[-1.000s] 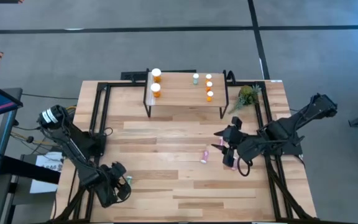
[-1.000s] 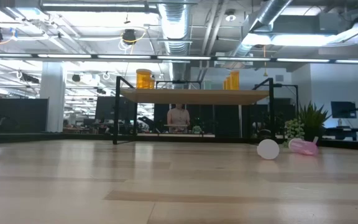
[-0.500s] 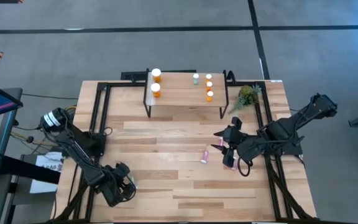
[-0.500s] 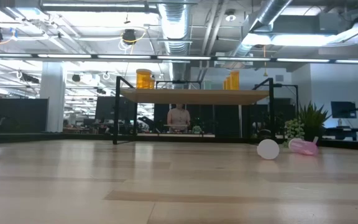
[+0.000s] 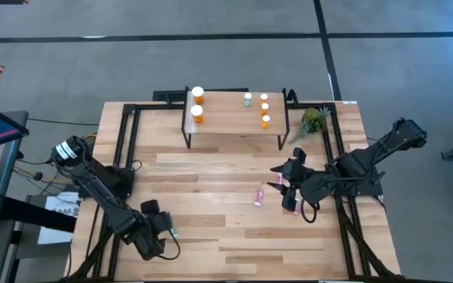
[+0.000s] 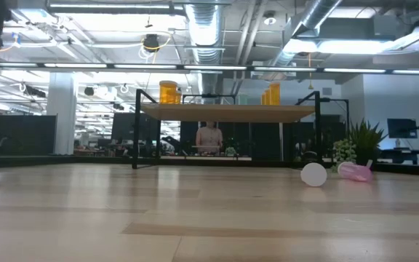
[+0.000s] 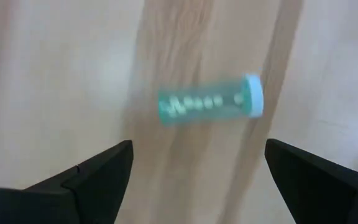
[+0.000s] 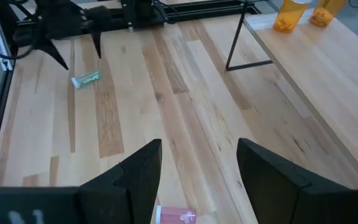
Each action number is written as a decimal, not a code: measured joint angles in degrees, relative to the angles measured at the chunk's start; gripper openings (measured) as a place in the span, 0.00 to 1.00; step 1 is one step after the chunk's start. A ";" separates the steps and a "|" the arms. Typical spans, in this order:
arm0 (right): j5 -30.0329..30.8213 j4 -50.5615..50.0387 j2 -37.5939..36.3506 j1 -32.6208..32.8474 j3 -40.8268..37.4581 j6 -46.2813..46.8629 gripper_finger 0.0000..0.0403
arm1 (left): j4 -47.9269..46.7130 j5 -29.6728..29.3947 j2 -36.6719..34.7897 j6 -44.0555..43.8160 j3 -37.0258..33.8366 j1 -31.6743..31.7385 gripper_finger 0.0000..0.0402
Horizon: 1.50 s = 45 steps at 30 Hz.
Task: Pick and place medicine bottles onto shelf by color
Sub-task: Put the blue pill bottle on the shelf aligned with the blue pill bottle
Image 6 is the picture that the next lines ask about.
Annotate black office partition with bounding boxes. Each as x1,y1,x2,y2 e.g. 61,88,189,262
0,114,58,156

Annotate long linear ceiling light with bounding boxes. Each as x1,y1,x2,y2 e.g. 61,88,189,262
0,60,419,76

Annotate dark office desk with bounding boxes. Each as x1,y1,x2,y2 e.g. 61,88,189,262
375,147,419,165

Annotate green artificial potted plant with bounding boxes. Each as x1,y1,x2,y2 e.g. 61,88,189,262
331,118,388,174

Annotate person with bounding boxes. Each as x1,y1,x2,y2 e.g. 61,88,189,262
194,122,225,156

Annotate dark desk monitor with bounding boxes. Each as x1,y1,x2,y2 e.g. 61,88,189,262
386,118,418,139

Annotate black metal table frame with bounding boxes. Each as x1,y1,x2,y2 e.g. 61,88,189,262
0,154,419,175

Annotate wooden shelf black metal legs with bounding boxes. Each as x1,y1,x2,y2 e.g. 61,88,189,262
132,89,323,174

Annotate pink pill bottle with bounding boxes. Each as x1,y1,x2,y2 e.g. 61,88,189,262
300,162,329,188
336,161,374,183

